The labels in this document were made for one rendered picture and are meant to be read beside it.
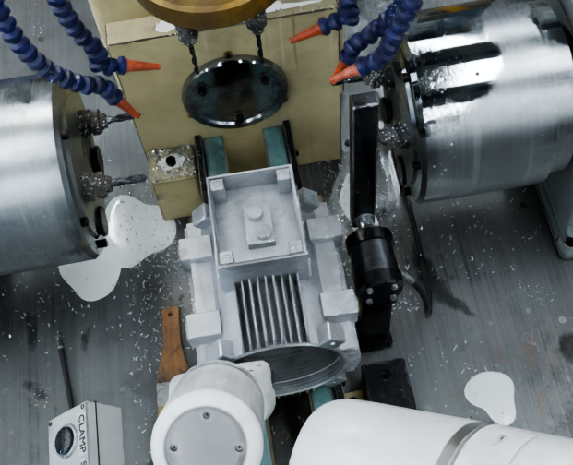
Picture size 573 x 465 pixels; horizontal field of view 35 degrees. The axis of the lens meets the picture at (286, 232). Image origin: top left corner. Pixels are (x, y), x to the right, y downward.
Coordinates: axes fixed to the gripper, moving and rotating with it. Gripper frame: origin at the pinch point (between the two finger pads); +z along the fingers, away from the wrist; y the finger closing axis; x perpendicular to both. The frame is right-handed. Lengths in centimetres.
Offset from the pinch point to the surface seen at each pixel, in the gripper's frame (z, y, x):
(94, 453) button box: -2.1, -14.8, -5.2
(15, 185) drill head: 9.0, -21.2, 25.0
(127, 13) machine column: 29, -7, 48
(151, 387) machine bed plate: 30.7, -12.7, -4.4
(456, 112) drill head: 9.0, 31.6, 25.0
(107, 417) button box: 1.4, -13.6, -2.3
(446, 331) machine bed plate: 31.1, 29.9, -3.7
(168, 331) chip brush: 33.9, -9.5, 2.8
